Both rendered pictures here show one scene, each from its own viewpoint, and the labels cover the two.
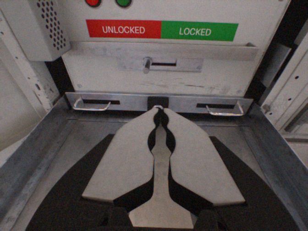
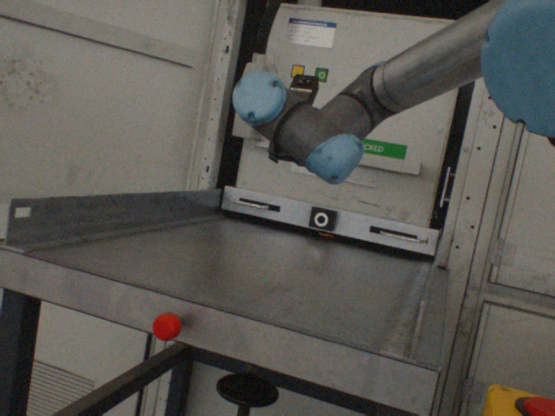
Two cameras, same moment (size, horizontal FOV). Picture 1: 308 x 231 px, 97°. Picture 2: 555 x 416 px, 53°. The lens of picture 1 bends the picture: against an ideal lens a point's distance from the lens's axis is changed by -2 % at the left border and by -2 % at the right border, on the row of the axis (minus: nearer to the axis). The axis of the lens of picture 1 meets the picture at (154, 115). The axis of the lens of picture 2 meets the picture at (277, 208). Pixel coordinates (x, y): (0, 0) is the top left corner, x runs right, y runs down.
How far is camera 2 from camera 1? 103 cm
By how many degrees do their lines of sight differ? 38
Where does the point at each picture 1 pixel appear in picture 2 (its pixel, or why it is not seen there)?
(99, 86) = (264, 187)
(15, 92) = (183, 168)
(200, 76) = (375, 192)
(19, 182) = (176, 215)
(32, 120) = not seen: hidden behind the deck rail
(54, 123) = (206, 204)
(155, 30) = not seen: hidden behind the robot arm
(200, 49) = (368, 158)
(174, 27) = not seen: hidden behind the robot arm
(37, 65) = (217, 150)
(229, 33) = (400, 152)
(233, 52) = (397, 163)
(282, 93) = (460, 216)
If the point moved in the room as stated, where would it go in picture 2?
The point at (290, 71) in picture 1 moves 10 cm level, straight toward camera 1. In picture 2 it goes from (459, 191) to (426, 185)
